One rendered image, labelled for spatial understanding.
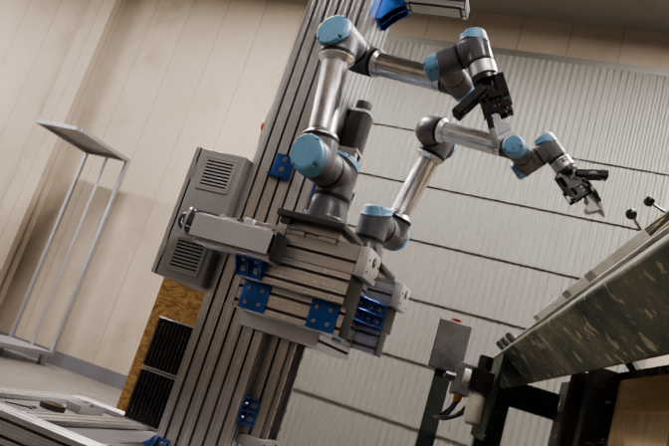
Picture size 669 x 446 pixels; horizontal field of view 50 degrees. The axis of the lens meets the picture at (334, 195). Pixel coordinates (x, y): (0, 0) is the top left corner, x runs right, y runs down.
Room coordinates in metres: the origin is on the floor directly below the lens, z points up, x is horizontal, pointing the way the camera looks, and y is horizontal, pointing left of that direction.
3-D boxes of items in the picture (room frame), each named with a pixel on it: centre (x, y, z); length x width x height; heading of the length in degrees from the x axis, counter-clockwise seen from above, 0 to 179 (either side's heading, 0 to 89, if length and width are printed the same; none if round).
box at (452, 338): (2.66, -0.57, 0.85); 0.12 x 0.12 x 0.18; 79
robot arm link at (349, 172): (2.19, 0.01, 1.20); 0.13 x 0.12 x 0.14; 145
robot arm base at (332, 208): (2.20, 0.01, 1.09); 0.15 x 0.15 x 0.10
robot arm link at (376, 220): (2.66, -0.18, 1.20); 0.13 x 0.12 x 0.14; 144
